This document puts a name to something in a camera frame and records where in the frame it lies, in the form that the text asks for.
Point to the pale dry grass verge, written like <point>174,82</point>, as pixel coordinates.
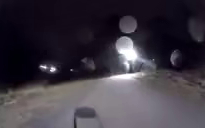
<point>190,80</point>
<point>26,100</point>

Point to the robot's own part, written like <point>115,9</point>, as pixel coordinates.
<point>85,116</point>

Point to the vehicle with headlights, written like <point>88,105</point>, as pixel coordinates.
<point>48,68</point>

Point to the grey asphalt path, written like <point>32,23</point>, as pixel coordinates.
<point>130,100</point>

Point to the street lamp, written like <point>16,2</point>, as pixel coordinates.
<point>129,54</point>

